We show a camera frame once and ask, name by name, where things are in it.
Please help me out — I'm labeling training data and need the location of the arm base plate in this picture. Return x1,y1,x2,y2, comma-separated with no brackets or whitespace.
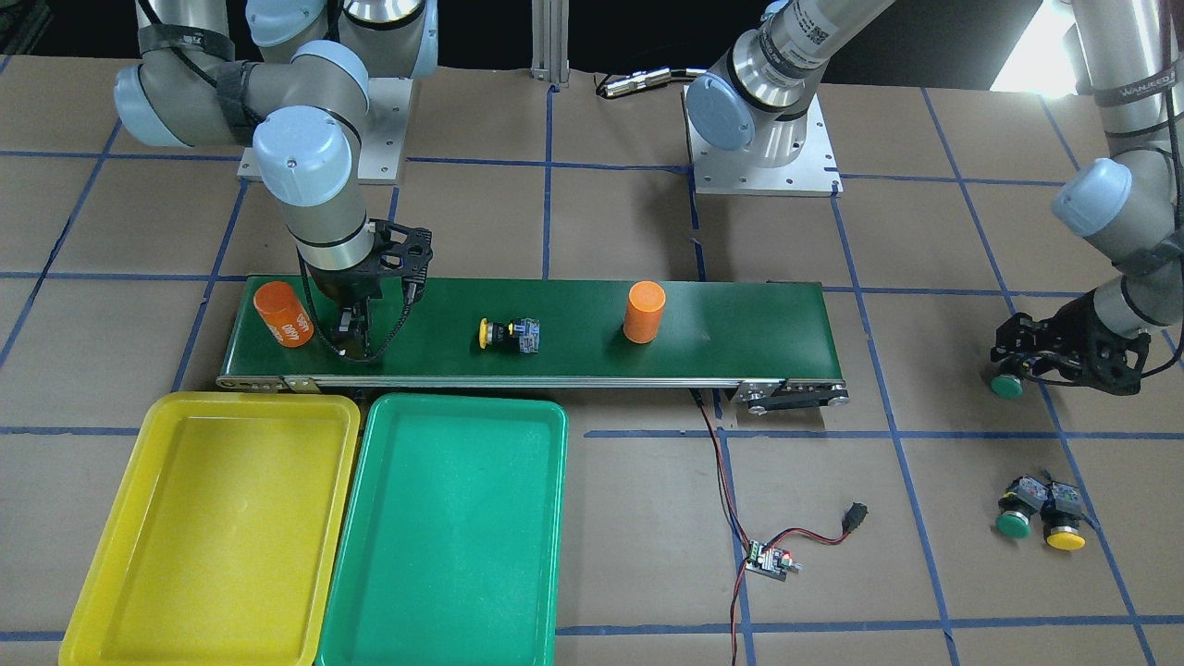
237,76,413,184
686,97,845,197

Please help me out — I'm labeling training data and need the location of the orange cylinder with white print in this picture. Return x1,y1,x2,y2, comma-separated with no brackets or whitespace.
251,281,315,350

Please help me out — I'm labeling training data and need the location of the green plastic tray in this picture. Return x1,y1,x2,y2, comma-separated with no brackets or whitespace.
314,393,568,665

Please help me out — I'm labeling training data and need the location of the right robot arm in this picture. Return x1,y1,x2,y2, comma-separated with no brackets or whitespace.
112,1,438,363

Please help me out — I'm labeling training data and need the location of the yellow push button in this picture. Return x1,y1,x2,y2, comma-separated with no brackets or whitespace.
1041,481,1086,552
476,319,541,354

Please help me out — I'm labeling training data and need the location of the green push button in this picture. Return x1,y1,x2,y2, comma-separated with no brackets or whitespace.
987,374,1025,401
995,475,1048,539

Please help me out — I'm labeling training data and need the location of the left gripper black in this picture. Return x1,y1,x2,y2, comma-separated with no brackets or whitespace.
990,313,1151,396

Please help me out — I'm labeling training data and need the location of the aluminium frame post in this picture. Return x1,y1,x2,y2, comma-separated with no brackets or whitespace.
530,0,570,87

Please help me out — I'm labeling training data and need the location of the motor controller board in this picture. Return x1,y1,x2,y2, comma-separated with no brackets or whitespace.
744,540,802,582

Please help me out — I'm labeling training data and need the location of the yellow plastic tray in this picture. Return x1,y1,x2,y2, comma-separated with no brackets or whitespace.
58,392,361,665

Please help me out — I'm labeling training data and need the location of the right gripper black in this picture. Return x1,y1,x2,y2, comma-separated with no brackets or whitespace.
301,218,433,357

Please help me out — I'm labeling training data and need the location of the green conveyor belt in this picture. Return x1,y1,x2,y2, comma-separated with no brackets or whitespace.
215,277,847,414

